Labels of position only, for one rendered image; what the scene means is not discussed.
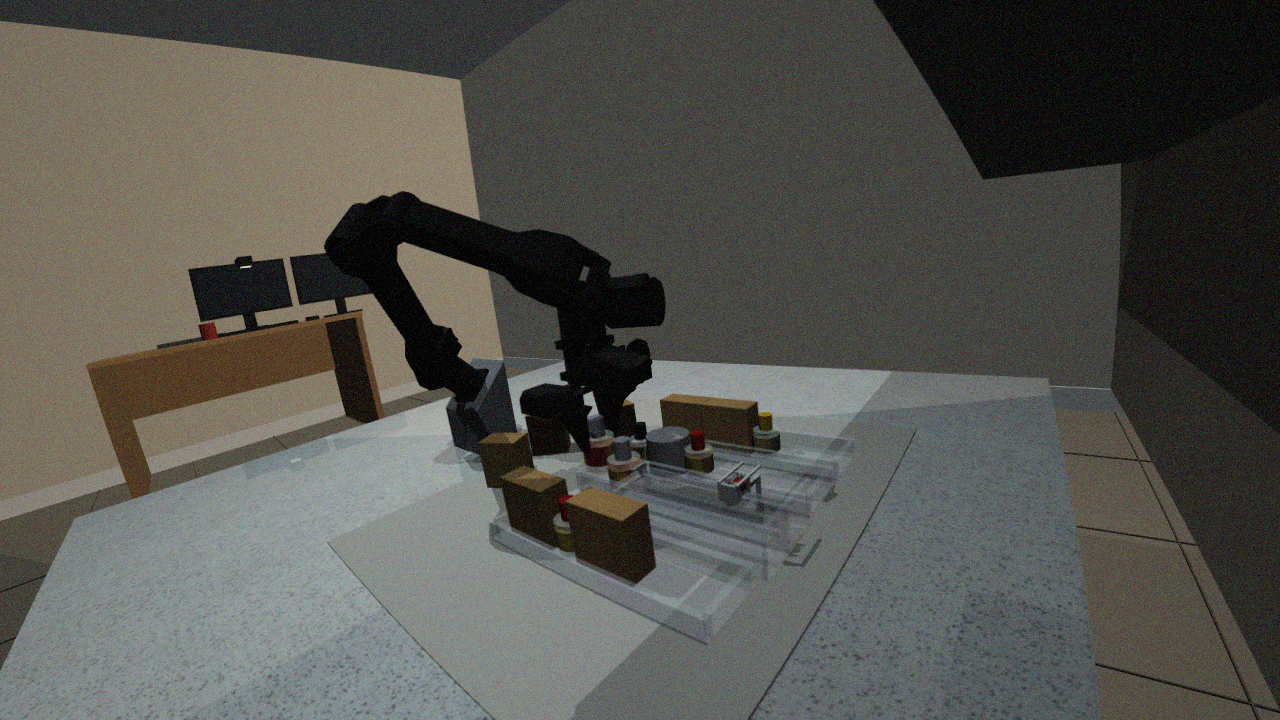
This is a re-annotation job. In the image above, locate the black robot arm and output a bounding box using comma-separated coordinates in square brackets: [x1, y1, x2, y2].
[324, 191, 666, 402]

